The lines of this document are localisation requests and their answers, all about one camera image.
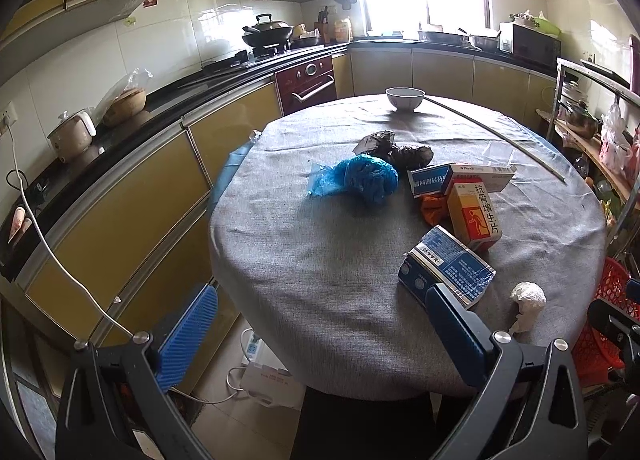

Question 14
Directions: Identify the orange yellow medicine box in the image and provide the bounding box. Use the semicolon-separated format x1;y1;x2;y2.
447;181;502;252

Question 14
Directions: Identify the blue plastic bag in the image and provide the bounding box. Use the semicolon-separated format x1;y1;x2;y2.
307;154;399;205

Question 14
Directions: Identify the white red box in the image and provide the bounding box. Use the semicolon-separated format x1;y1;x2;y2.
445;163;516;195

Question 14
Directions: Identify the long thin wooden stick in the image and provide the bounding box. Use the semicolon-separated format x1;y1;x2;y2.
423;94;566;184

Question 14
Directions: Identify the orange plastic bag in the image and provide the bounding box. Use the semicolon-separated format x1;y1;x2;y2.
420;194;449;226

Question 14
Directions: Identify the blue white medicine box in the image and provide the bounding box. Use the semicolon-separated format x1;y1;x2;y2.
407;163;450;198

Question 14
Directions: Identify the white ceramic bowl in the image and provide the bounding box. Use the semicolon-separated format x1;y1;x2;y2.
385;87;425;112

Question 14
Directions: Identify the white rice cooker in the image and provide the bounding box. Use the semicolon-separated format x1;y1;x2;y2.
48;108;96;163

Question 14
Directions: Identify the steel pot on rack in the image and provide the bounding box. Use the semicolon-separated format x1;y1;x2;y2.
560;100;600;139

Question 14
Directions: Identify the blue silver toothpaste box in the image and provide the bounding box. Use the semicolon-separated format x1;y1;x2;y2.
398;225;496;310

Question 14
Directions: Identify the grey tablecloth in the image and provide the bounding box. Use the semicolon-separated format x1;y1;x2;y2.
208;95;606;400

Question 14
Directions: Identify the black microwave oven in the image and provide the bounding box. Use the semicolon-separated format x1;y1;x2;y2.
499;22;561;68

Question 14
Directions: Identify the metal basin on counter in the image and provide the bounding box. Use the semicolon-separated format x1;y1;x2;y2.
418;30;469;46

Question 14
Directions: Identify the black wok with lid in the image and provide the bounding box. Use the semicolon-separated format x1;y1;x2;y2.
242;13;293;49

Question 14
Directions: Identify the red plastic basket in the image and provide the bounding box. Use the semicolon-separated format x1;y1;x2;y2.
572;258;639;394

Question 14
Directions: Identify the brown clay pot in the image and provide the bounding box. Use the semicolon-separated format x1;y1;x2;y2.
102;89;146;128

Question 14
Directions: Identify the white power strip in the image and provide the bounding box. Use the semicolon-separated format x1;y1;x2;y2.
240;328;262;366

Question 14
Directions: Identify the white tissue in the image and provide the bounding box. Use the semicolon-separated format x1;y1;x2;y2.
509;283;547;335

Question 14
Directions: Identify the knife block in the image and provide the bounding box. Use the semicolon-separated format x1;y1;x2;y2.
314;5;331;44

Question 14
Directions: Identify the pink plastic bag on rack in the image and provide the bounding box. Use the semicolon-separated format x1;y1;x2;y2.
599;103;630;174

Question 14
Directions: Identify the dark red built-in oven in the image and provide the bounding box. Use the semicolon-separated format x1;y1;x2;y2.
276;55;337;116

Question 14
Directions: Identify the metal storage rack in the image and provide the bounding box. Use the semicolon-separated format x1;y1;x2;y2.
546;57;639;260

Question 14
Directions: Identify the white power cable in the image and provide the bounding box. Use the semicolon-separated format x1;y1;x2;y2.
3;120;136;341

